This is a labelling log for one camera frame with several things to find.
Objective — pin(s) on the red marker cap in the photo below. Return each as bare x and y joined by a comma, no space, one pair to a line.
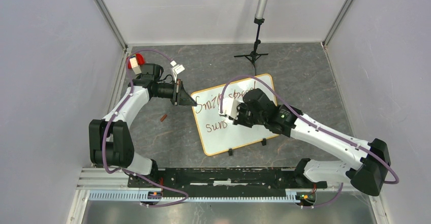
163,118

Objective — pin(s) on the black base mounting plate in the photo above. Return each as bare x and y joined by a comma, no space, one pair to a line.
231,182

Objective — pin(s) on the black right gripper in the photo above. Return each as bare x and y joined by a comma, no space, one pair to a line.
241,106

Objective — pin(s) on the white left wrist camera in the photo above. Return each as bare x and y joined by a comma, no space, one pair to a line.
176,69

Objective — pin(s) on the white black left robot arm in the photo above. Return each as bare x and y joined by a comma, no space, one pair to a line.
110,141

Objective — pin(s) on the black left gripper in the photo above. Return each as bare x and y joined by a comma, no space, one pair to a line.
180,96

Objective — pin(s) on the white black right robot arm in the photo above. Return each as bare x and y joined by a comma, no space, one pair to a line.
361,163

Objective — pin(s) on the black tripod camera stand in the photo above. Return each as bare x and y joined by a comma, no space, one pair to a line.
253,56

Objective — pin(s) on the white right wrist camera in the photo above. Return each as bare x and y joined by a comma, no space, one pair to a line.
229,108

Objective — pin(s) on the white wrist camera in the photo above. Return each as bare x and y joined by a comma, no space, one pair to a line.
229,108
176,69

